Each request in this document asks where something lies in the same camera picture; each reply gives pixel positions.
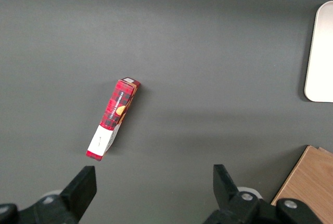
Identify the red plaid cookie box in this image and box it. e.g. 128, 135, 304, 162
86, 78, 142, 162

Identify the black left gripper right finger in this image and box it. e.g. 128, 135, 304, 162
202, 164, 323, 224

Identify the beige plastic tray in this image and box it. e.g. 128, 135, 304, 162
304, 0, 333, 103

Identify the wooden drawer cabinet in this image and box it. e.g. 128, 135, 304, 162
270, 145, 333, 224

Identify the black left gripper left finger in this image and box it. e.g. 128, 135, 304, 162
0, 166, 97, 224

